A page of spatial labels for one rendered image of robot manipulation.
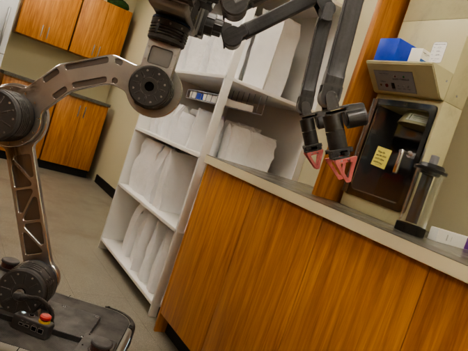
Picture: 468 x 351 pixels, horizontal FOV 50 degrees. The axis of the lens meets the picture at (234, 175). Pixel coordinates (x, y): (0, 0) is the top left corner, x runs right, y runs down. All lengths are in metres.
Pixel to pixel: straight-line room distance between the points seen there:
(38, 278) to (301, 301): 0.90
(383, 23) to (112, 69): 1.09
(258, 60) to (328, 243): 1.46
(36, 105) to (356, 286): 1.26
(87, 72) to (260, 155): 1.40
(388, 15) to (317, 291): 1.15
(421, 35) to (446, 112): 0.34
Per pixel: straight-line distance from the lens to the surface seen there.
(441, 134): 1.93
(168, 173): 3.05
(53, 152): 6.39
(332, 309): 1.67
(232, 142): 2.86
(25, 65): 6.79
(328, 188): 2.10
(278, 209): 1.94
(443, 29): 2.04
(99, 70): 1.88
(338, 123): 1.51
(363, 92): 2.14
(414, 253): 1.45
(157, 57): 1.77
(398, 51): 2.00
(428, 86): 1.90
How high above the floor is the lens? 1.05
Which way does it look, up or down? 4 degrees down
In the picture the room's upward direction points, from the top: 18 degrees clockwise
